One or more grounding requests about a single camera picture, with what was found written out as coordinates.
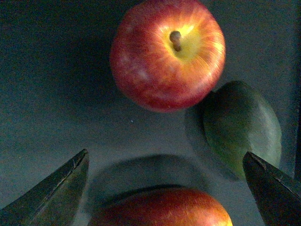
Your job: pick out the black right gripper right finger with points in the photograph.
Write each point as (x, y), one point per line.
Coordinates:
(277, 195)

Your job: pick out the green mango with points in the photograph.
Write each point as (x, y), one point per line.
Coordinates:
(238, 119)

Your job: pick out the red apple with stem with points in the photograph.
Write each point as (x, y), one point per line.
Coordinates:
(167, 55)

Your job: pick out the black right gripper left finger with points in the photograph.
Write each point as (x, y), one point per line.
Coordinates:
(54, 201)

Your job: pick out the dark red mango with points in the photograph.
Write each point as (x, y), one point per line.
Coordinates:
(164, 207)

